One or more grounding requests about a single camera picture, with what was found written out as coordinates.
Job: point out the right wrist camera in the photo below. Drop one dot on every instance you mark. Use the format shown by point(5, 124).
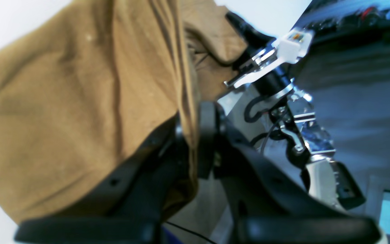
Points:
point(294, 46)

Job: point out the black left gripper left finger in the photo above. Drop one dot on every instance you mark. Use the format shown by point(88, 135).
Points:
point(124, 208)

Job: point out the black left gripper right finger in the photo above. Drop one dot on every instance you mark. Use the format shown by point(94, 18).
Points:
point(267, 206)

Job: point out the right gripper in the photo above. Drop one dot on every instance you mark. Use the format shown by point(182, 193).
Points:
point(256, 65)

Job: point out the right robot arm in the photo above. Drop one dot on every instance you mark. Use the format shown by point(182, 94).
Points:
point(310, 147)

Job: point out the brown T-shirt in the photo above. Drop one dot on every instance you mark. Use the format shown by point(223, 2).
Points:
point(81, 93)

